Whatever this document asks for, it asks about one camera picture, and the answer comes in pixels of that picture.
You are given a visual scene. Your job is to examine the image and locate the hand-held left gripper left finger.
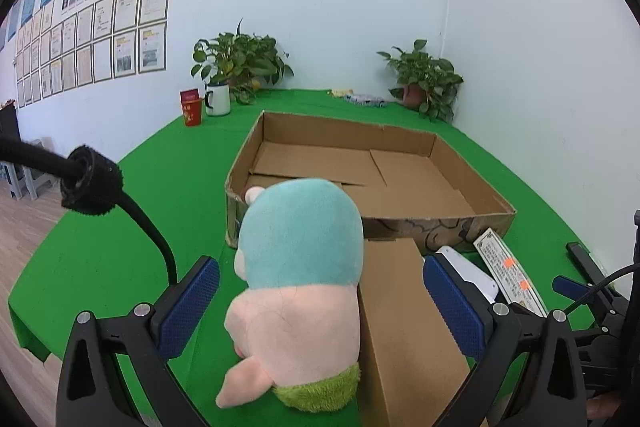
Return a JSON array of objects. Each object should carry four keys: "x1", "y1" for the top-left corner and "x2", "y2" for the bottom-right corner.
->
[{"x1": 56, "y1": 255, "x2": 221, "y2": 427}]

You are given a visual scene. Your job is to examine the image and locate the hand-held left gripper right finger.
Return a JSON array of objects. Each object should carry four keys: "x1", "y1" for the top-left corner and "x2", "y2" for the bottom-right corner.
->
[{"x1": 422, "y1": 253, "x2": 588, "y2": 427}]

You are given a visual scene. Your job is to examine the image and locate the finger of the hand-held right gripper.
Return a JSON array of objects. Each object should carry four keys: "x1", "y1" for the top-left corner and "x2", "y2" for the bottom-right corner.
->
[
  {"x1": 552, "y1": 275, "x2": 608, "y2": 308},
  {"x1": 566, "y1": 242, "x2": 626, "y2": 299}
]

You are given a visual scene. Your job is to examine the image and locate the small brown cardboard box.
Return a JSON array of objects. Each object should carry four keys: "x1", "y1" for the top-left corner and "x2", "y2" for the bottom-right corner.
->
[{"x1": 357, "y1": 238, "x2": 488, "y2": 427}]

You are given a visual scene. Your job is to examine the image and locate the teal pink plush toy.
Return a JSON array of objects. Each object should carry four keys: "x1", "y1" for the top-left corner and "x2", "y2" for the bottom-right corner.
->
[{"x1": 216, "y1": 178, "x2": 365, "y2": 413}]

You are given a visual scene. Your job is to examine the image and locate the large cardboard box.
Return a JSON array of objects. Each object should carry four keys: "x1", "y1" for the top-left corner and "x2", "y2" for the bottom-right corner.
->
[{"x1": 224, "y1": 110, "x2": 517, "y2": 255}]

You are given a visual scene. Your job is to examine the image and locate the person's right hand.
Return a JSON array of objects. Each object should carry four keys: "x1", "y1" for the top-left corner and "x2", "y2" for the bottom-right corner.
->
[{"x1": 586, "y1": 396, "x2": 625, "y2": 422}]

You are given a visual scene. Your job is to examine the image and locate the white flat device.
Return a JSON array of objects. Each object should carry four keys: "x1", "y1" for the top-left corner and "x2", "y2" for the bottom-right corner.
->
[{"x1": 436, "y1": 246, "x2": 501, "y2": 305}]

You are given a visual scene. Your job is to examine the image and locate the white medicine box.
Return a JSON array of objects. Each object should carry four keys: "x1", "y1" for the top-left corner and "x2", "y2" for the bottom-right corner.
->
[{"x1": 472, "y1": 229, "x2": 549, "y2": 319}]

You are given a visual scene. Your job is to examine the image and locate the green tablecloth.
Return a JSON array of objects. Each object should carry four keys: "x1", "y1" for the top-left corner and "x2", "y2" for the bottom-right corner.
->
[{"x1": 7, "y1": 89, "x2": 640, "y2": 427}]

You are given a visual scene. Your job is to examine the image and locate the red paper cup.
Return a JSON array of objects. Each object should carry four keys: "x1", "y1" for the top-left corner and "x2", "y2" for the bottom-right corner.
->
[{"x1": 181, "y1": 99, "x2": 205, "y2": 126}]

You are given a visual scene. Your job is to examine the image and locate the white plastic stool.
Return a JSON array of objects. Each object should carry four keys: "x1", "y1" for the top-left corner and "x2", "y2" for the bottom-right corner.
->
[
  {"x1": 24, "y1": 157, "x2": 57, "y2": 200},
  {"x1": 0, "y1": 160, "x2": 23, "y2": 198}
]

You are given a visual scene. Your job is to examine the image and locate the white mug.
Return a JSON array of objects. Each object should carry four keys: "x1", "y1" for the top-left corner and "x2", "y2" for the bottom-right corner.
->
[{"x1": 202, "y1": 83, "x2": 232, "y2": 116}]

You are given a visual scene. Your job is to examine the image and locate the white blue snack packets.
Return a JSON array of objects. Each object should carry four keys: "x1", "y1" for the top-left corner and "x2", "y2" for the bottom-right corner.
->
[{"x1": 345, "y1": 93, "x2": 386, "y2": 108}]

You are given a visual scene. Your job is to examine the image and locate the green plant in terracotta pot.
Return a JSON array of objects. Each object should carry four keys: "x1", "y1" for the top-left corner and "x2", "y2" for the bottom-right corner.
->
[{"x1": 376, "y1": 39, "x2": 465, "y2": 122}]

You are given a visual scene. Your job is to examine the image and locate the bushy potted green plant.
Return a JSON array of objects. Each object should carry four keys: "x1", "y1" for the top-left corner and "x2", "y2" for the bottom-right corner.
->
[{"x1": 191, "y1": 19, "x2": 295, "y2": 105}]

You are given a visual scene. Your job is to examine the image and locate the dark cabinet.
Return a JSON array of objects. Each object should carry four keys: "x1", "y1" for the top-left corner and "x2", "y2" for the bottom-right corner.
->
[{"x1": 0, "y1": 102, "x2": 21, "y2": 148}]

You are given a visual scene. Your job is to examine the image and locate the group of framed certificates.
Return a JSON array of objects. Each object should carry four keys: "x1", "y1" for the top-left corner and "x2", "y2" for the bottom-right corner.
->
[{"x1": 14, "y1": 0, "x2": 173, "y2": 108}]

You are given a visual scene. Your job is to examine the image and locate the thin black cable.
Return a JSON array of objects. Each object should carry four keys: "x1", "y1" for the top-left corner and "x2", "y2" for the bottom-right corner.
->
[{"x1": 565, "y1": 264, "x2": 640, "y2": 314}]

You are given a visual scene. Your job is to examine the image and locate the thick black cable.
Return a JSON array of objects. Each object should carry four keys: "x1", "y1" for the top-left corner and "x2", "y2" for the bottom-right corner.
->
[{"x1": 0, "y1": 139, "x2": 178, "y2": 286}]

